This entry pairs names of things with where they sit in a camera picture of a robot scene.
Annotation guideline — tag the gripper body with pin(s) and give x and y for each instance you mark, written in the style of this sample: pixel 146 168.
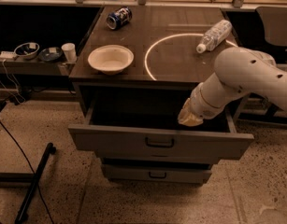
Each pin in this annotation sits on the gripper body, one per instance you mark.
pixel 201 107

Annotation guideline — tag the clear plastic water bottle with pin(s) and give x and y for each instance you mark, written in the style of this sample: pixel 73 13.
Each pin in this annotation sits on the clear plastic water bottle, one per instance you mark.
pixel 214 36

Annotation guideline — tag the blue soda can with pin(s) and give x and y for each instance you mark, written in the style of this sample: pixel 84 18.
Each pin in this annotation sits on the blue soda can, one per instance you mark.
pixel 118 18

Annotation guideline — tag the dark blue bowl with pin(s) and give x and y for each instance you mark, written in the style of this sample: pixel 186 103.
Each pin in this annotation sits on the dark blue bowl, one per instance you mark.
pixel 50 54

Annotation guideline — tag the grey side shelf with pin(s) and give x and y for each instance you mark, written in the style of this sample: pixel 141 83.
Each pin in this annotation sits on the grey side shelf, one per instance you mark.
pixel 35 68

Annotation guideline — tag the white power strip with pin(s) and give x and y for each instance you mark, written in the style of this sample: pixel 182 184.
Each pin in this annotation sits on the white power strip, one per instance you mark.
pixel 8 55

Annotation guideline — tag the grey bottom drawer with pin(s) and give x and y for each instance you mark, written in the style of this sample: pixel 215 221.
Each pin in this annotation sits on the grey bottom drawer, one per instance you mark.
pixel 193 176

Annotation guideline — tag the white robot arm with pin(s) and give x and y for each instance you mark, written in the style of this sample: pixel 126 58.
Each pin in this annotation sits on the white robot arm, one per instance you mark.
pixel 237 72

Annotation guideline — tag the dark wooden drawer cabinet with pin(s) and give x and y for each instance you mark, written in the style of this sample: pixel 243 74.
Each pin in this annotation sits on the dark wooden drawer cabinet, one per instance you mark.
pixel 166 66

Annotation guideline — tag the grey top drawer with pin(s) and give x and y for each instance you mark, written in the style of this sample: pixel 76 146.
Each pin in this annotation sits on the grey top drawer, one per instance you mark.
pixel 128 131

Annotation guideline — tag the white paper bowl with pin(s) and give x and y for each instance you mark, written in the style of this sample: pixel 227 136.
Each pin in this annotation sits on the white paper bowl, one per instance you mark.
pixel 110 59

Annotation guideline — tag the black stand base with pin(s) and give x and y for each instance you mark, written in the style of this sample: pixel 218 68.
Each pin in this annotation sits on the black stand base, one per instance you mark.
pixel 27 178

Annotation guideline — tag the metal bowl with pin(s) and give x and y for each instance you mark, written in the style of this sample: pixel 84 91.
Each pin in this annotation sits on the metal bowl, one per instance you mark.
pixel 27 51

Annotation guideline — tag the white paper cup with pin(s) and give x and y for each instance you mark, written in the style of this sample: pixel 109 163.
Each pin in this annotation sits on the white paper cup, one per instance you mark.
pixel 69 51

